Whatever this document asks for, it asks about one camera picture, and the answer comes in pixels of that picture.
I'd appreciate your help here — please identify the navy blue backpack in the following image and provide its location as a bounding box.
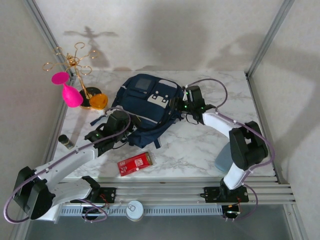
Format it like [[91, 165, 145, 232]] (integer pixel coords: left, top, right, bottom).
[[90, 73, 187, 150]]

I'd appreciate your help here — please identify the grey-blue pencil case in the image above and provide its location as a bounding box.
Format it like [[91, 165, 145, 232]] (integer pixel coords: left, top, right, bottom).
[[214, 144, 236, 173]]

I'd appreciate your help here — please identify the red carton box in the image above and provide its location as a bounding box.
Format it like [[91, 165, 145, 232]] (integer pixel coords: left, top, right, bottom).
[[117, 153, 154, 177]]

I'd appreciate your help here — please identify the orange translucent cup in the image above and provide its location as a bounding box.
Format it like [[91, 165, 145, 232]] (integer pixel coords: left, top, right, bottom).
[[89, 92, 110, 116]]

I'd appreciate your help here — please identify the small black bottle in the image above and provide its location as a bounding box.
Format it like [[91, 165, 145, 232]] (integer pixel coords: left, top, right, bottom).
[[58, 134, 75, 150]]

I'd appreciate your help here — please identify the pink goblet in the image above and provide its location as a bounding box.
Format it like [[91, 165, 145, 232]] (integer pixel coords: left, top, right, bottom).
[[51, 71, 84, 108]]

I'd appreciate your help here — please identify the silver tin can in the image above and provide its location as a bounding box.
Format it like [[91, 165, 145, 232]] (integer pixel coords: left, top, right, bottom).
[[125, 200, 144, 221]]

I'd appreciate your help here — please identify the white foam block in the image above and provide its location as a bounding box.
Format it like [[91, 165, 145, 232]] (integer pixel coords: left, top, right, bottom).
[[46, 207, 61, 223]]

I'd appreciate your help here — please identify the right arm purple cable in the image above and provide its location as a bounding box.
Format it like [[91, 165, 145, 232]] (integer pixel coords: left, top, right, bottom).
[[186, 78, 276, 222]]

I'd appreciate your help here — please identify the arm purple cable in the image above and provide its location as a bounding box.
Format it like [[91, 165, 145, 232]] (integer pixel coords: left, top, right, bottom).
[[186, 78, 276, 222], [3, 107, 136, 224]]

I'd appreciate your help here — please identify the gold wire glass rack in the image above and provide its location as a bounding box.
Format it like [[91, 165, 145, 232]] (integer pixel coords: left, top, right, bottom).
[[41, 42, 102, 109]]

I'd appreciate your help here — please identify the aluminium frame rail base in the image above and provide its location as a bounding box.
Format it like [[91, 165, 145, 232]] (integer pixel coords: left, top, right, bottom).
[[23, 169, 297, 206]]

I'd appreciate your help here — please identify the grey slotted cable duct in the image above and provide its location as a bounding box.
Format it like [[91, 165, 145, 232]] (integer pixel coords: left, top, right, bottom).
[[59, 203, 223, 217]]

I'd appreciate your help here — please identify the aluminium frame post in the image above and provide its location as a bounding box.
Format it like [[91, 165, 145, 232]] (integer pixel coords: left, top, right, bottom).
[[23, 0, 77, 77], [245, 0, 296, 79]]

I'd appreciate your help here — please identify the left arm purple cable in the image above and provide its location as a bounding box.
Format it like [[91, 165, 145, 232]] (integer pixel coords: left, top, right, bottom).
[[3, 107, 136, 224]]

